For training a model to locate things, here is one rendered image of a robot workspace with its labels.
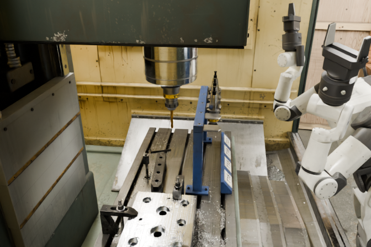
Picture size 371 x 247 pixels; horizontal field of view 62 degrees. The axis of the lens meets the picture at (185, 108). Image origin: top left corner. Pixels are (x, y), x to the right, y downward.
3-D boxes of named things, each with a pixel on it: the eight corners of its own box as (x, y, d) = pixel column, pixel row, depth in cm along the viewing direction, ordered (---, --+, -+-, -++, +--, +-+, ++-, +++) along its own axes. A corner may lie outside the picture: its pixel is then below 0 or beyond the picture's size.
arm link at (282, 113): (290, 119, 165) (327, 96, 152) (286, 129, 154) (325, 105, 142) (276, 102, 165) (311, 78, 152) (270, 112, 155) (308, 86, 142)
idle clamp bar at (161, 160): (166, 163, 153) (166, 152, 151) (162, 199, 130) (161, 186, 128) (157, 163, 153) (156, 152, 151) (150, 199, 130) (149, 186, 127)
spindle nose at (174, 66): (154, 68, 101) (153, 31, 96) (202, 71, 98) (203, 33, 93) (136, 84, 87) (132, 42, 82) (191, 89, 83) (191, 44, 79)
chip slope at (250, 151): (259, 154, 214) (263, 120, 203) (275, 231, 150) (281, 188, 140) (133, 146, 223) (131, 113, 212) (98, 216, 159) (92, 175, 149)
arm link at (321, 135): (319, 98, 92) (307, 138, 97) (351, 108, 87) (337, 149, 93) (326, 94, 97) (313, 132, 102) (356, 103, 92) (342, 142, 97)
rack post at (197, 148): (208, 187, 137) (211, 128, 125) (208, 196, 132) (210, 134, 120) (186, 186, 138) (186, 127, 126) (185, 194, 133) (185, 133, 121)
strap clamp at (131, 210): (139, 230, 114) (137, 198, 108) (137, 237, 111) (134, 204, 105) (105, 227, 116) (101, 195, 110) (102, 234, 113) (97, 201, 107)
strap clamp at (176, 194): (184, 196, 132) (184, 166, 126) (180, 218, 120) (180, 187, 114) (176, 196, 132) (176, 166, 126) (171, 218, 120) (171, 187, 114)
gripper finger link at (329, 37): (329, 25, 81) (324, 47, 85) (338, 22, 82) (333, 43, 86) (324, 23, 82) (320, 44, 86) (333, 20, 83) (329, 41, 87)
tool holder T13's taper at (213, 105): (209, 106, 139) (210, 91, 136) (219, 106, 138) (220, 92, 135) (207, 109, 135) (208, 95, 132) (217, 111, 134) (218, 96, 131)
